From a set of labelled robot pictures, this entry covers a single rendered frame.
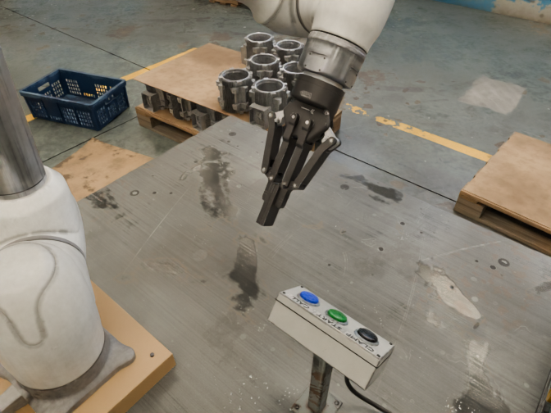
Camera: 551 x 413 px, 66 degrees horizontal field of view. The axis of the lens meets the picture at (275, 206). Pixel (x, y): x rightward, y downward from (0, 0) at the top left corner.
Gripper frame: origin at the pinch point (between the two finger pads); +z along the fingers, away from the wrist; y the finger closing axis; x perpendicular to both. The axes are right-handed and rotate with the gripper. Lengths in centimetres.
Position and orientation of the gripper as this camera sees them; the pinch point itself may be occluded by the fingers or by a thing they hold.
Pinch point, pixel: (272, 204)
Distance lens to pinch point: 67.2
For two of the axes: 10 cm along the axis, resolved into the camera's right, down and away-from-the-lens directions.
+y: 7.7, 4.2, -4.7
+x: 5.1, 0.2, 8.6
